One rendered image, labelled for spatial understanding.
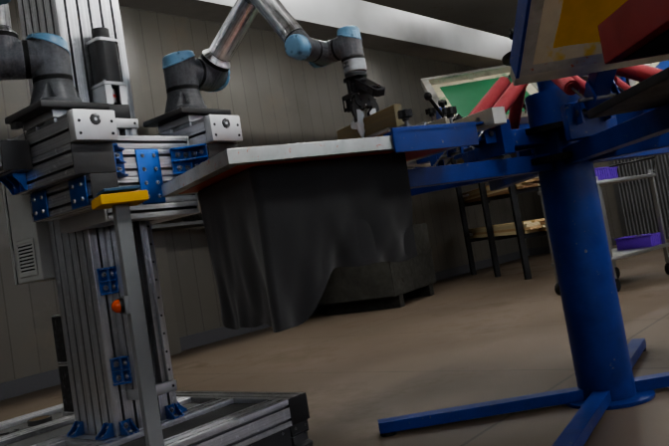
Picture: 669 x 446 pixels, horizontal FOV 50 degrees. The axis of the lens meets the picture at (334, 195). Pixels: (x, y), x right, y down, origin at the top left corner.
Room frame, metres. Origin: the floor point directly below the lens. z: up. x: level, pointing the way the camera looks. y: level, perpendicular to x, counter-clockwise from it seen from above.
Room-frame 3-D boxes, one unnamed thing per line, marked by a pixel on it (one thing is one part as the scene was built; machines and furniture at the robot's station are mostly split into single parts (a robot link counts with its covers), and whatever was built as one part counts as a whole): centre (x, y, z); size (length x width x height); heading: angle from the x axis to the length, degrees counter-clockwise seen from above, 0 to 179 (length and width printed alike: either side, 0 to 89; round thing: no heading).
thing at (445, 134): (2.04, -0.30, 0.98); 0.30 x 0.05 x 0.07; 120
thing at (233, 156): (2.17, 0.04, 0.97); 0.79 x 0.58 x 0.04; 120
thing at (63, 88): (2.15, 0.79, 1.31); 0.15 x 0.15 x 0.10
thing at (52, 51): (2.15, 0.80, 1.42); 0.13 x 0.12 x 0.14; 114
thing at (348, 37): (2.29, -0.13, 1.35); 0.09 x 0.08 x 0.11; 57
